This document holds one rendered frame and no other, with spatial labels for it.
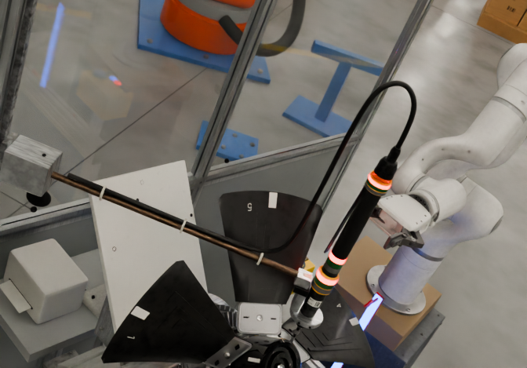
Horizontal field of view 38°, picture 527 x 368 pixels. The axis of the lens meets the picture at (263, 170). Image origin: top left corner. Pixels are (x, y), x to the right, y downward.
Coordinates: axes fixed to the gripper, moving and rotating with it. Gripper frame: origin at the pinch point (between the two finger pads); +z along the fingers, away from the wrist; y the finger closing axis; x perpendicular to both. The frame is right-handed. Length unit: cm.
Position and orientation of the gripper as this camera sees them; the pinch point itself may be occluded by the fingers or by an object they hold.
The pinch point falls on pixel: (374, 227)
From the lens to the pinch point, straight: 154.9
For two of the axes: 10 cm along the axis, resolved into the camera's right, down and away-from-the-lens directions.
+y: -6.6, -6.0, 4.6
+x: 3.5, -7.8, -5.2
